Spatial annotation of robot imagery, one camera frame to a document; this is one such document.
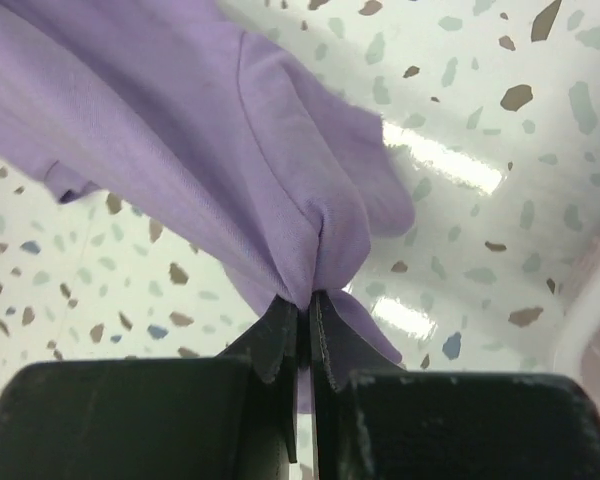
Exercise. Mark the purple t shirt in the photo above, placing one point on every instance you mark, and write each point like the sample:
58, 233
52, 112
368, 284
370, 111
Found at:
214, 131

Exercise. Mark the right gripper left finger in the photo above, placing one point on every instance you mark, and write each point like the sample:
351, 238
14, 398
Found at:
231, 416

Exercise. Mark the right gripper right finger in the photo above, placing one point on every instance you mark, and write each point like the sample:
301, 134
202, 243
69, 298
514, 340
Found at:
374, 420

